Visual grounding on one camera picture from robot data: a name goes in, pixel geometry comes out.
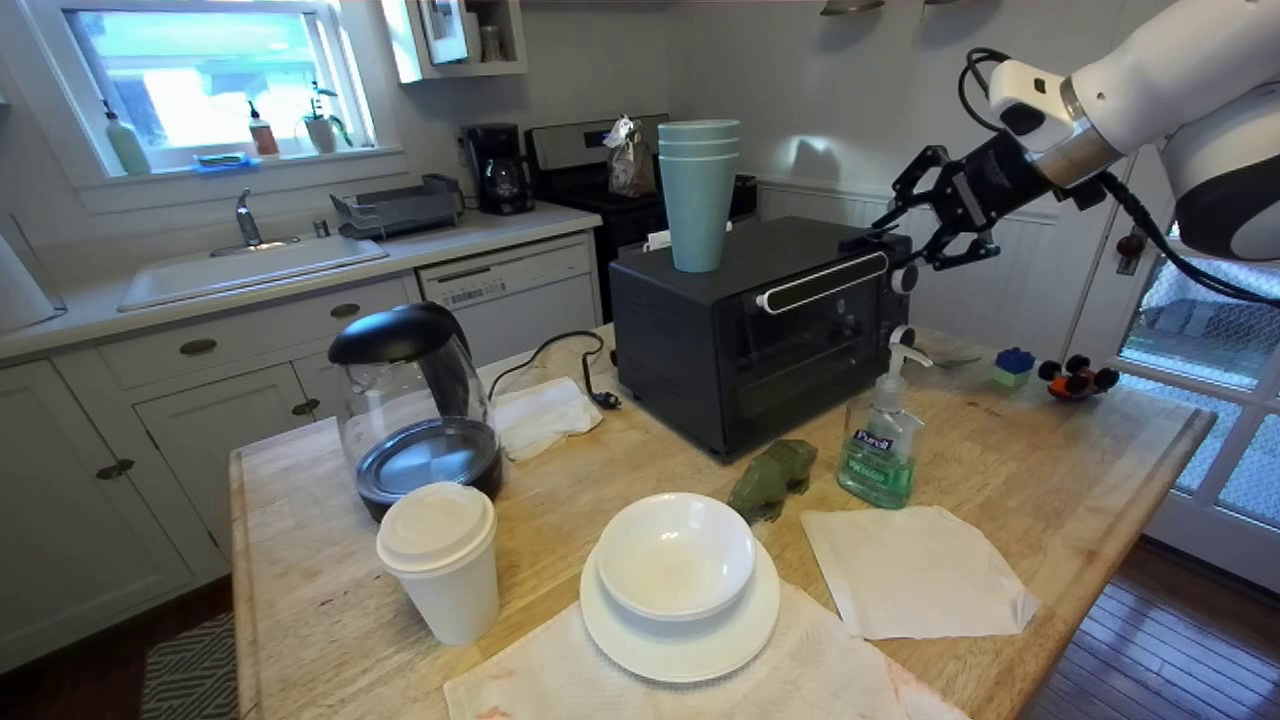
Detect pale teal soap bottle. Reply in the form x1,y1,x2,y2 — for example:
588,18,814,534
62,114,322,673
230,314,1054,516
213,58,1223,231
101,95,154,180

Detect red small bottle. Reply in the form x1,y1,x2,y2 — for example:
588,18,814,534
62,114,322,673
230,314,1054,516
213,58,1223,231
242,95,284,160

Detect white glass door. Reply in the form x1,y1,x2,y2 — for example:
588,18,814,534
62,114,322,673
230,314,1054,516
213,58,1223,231
1063,195,1280,595

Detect white wall shelf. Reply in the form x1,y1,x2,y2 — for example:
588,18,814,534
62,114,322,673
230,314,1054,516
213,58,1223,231
375,0,531,89

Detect black kettle power cord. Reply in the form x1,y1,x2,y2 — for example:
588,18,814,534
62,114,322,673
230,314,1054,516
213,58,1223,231
482,329,625,415

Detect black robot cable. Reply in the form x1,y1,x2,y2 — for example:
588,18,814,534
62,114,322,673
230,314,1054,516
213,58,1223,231
957,44,1280,314

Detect black coffee maker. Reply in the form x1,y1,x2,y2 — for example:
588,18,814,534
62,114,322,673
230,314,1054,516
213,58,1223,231
455,121,534,219

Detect orange black toy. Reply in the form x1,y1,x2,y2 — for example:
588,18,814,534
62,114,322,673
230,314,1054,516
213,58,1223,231
1036,353,1122,408

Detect green spray bottle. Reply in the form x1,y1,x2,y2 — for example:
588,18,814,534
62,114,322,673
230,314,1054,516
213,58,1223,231
301,76,356,156

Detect blue sponge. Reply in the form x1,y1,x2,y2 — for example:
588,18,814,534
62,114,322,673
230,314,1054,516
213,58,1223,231
188,147,264,180

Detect black steel kitchen stove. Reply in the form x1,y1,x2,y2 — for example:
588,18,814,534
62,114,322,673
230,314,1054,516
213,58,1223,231
522,115,764,326

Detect white kitchen sink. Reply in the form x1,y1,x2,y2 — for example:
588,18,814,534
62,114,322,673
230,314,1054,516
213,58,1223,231
117,231,390,315

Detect silver oven door handle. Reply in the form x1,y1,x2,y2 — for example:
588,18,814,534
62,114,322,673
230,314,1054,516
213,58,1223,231
751,248,897,322

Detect brown bread bag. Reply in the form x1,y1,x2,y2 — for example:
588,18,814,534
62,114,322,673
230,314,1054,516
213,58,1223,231
601,114,659,199

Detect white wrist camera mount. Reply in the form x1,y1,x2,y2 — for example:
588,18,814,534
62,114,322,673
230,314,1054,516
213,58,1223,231
982,58,1075,146

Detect white wooden-top kitchen island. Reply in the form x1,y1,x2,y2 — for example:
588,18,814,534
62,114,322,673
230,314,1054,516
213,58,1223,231
227,326,1219,720

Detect green hand soap dispenser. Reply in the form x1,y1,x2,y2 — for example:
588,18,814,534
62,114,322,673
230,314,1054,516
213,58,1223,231
835,326,936,514

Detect white paper towel sheet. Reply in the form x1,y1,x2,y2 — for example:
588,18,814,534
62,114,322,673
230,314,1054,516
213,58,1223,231
482,372,607,469

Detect white dishwasher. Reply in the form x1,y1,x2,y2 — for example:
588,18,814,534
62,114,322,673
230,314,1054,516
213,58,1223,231
416,229,607,372

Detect black toaster oven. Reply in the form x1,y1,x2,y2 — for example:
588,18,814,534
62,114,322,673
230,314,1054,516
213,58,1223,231
607,213,918,464

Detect chrome faucet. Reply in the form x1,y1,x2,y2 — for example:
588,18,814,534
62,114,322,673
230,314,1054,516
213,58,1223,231
230,189,266,254

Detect white folded napkin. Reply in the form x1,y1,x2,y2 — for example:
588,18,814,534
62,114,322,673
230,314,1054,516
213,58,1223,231
794,505,1043,645

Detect grey dish rack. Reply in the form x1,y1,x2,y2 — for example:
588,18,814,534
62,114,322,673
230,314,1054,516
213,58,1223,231
329,173,468,246

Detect stack of teal cups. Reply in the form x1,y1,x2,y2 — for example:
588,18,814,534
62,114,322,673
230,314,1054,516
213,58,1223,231
651,115,742,278

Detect large white cloth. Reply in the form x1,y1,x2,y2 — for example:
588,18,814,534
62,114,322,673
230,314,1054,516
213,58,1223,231
439,576,972,720

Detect kitchen window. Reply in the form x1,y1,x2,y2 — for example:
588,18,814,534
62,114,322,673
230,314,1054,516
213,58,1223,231
16,0,402,184

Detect grey patterned rug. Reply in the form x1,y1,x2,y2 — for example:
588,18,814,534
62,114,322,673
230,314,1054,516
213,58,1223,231
136,610,242,720

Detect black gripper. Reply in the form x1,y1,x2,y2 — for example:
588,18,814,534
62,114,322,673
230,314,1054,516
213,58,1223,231
872,129,1063,278

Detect white kitchen cabinets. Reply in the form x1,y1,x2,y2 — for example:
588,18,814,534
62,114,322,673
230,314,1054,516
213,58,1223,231
0,274,427,676

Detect white lidded paper cup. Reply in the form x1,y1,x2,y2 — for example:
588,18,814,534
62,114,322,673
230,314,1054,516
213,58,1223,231
371,479,504,652

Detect white bowl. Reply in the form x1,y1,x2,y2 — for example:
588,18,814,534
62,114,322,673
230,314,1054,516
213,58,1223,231
591,488,760,632

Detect black clip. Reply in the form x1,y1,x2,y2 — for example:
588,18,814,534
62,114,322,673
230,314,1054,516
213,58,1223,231
835,219,910,264

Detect blue green small toy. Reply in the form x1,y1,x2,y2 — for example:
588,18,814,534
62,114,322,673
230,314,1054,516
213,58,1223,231
988,344,1039,393

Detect white plate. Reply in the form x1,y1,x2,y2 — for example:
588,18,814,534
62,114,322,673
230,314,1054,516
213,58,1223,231
577,537,782,687

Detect black glass electric kettle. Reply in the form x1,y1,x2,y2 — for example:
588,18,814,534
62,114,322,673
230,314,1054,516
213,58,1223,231
322,301,508,525

